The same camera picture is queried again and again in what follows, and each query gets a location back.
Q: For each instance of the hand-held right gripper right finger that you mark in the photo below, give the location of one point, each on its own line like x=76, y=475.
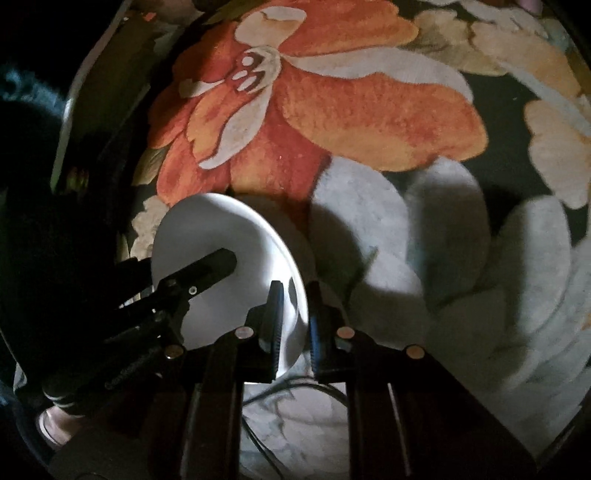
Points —
x=316, y=332

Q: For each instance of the floral rug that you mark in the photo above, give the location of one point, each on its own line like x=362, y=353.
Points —
x=369, y=115

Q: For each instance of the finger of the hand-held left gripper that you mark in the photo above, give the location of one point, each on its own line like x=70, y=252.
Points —
x=134, y=274
x=207, y=270

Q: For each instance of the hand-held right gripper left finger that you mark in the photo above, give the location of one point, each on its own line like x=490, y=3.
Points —
x=277, y=314

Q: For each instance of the white bowl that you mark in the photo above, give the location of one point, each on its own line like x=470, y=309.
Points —
x=207, y=230

